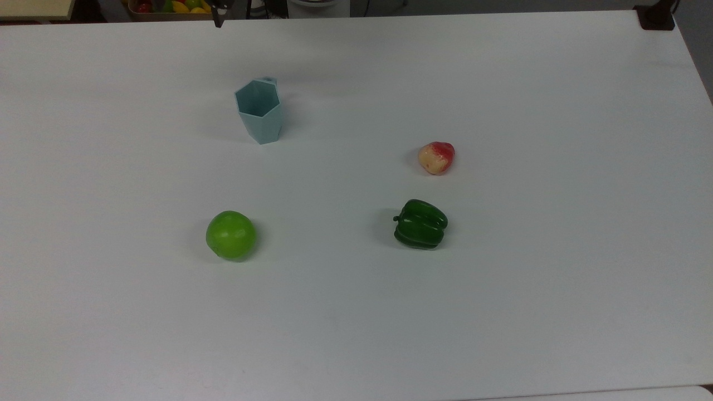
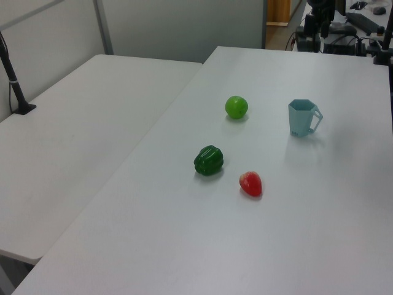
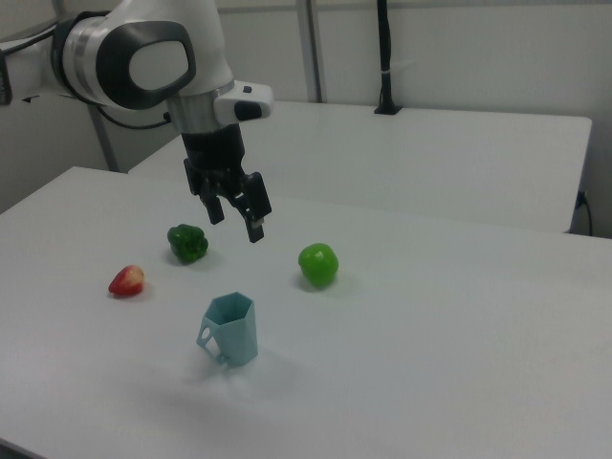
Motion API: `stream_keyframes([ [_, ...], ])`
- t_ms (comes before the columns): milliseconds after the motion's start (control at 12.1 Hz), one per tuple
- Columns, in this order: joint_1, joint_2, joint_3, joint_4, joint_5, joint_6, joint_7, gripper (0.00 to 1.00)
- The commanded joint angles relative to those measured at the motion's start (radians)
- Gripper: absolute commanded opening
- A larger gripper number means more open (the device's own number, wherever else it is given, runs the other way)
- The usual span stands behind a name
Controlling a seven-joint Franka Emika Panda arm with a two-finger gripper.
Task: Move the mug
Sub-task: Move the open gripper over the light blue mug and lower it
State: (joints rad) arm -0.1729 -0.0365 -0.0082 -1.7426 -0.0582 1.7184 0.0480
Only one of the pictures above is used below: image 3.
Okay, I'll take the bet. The black camera pole with base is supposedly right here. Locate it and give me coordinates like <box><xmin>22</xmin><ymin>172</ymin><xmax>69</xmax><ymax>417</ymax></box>
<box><xmin>373</xmin><ymin>0</ymin><xmax>405</xmax><ymax>117</ymax></box>

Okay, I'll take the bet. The light blue hexagonal mug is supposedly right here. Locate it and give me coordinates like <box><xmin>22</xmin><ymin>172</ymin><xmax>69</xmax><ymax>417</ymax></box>
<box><xmin>194</xmin><ymin>292</ymin><xmax>260</xmax><ymax>368</ymax></box>

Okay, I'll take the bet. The light green toy apple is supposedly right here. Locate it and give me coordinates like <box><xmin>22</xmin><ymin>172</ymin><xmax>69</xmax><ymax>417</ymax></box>
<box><xmin>297</xmin><ymin>242</ymin><xmax>341</xmax><ymax>290</ymax></box>

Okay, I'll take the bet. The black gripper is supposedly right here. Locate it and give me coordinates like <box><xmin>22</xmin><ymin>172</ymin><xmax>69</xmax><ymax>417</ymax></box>
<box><xmin>181</xmin><ymin>124</ymin><xmax>273</xmax><ymax>245</ymax></box>

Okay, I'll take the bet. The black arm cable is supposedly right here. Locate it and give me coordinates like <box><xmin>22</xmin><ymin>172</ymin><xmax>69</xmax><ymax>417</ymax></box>
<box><xmin>94</xmin><ymin>102</ymin><xmax>174</xmax><ymax>131</ymax></box>

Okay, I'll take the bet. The dark green toy bell pepper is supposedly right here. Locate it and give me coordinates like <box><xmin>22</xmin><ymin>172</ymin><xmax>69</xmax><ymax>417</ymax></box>
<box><xmin>166</xmin><ymin>223</ymin><xmax>209</xmax><ymax>265</ymax></box>

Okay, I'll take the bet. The grey metal frame post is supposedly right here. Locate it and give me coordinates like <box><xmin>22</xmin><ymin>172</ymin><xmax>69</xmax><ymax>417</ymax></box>
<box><xmin>89</xmin><ymin>102</ymin><xmax>120</xmax><ymax>172</ymax></box>

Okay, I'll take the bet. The black cable at table edge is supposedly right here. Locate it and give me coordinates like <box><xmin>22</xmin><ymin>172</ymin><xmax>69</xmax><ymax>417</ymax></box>
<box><xmin>575</xmin><ymin>189</ymin><xmax>595</xmax><ymax>236</ymax></box>

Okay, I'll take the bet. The red and cream toy peach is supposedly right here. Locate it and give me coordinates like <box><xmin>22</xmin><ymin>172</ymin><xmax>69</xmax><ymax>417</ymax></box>
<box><xmin>107</xmin><ymin>264</ymin><xmax>146</xmax><ymax>298</ymax></box>

